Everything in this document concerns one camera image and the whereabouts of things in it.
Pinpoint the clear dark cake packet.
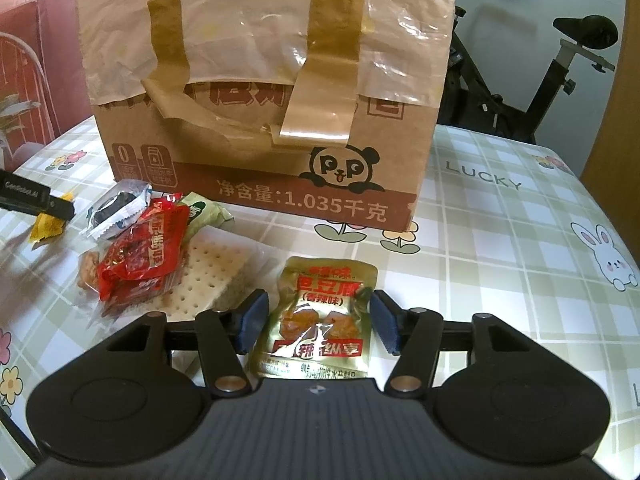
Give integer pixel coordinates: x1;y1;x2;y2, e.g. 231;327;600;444
82;179;153;244

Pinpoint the wooden board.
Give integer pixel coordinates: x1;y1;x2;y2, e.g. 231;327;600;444
580;0;640;196

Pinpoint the black exercise bike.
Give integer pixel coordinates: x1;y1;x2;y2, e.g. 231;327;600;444
435;0;618;147

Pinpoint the red snack packet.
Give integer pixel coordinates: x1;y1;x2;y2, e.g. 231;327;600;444
97;232;176;317
125;198;190;282

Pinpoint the yellow snack packet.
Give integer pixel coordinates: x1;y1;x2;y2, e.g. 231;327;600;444
30;191;77;251

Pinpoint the green snack packet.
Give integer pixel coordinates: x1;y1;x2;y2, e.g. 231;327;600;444
179;191;234;232

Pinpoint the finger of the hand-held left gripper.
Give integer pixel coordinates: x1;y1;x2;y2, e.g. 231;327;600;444
35;192;77;221

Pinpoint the cardboard box with plastic liner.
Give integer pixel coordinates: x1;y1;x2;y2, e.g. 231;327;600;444
74;0;460;233

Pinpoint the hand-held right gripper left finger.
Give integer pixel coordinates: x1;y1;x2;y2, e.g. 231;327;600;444
106;288;271;395

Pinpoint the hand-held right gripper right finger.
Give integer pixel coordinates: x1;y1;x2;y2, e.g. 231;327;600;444
368;289;532;395

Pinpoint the clear white cracker packet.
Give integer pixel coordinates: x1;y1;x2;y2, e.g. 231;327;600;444
162;226;262;322

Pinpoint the gold snack packet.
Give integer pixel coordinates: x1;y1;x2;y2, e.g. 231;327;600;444
250;255;379;380

